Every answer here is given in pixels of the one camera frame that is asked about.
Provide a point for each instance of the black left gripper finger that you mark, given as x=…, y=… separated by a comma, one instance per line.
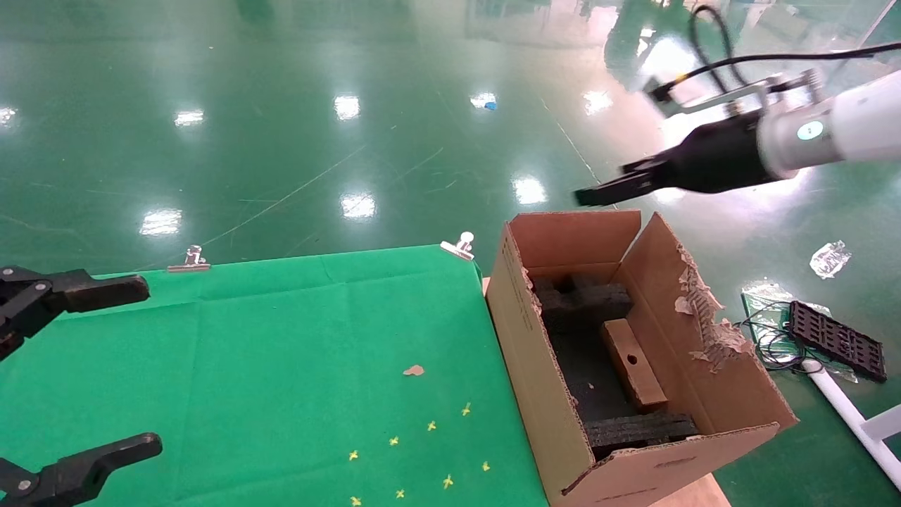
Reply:
x=84, y=292
x=84, y=468

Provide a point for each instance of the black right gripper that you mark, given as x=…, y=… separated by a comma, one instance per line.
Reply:
x=718, y=155

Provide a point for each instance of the small cardboard box with hole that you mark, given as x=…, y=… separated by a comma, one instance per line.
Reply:
x=637, y=377

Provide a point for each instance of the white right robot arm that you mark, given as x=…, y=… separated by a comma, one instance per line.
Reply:
x=866, y=120

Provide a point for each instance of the large open cardboard carton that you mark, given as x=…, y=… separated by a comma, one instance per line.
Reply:
x=535, y=366

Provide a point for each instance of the brown cardboard scrap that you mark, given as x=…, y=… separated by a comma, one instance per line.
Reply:
x=414, y=370

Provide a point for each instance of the silver binder clip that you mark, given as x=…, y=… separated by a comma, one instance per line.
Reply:
x=193, y=255
x=461, y=248

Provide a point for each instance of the notched black foam block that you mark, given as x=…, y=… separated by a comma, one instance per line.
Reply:
x=584, y=306

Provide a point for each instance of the clear plastic sheet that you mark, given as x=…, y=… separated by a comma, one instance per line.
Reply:
x=764, y=296

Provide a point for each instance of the green table cloth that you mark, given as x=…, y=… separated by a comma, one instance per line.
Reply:
x=281, y=352

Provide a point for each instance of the crumpled clear plastic bag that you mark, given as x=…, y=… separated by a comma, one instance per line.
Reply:
x=829, y=259

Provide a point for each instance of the black grid tray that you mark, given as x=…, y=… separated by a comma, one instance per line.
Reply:
x=838, y=341

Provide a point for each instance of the white pole stand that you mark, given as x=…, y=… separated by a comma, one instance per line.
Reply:
x=845, y=408

